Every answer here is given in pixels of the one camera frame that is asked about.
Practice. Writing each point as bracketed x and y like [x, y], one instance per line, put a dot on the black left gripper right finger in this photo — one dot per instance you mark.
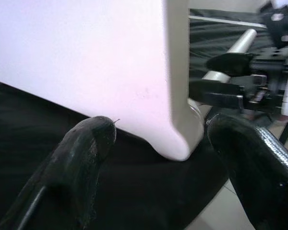
[261, 172]

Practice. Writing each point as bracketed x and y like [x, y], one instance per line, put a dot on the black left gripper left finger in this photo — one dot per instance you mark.
[72, 172]

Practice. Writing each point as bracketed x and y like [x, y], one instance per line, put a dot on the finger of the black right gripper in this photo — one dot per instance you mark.
[213, 94]
[230, 64]

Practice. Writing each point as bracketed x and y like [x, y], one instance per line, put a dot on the white plastic table leg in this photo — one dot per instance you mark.
[242, 40]

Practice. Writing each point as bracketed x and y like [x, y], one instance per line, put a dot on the white plastic table top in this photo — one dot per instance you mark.
[86, 60]

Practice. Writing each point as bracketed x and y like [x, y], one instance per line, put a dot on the black metal stand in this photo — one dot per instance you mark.
[286, 131]

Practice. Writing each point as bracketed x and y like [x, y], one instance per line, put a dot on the black table cloth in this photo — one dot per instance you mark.
[134, 191]

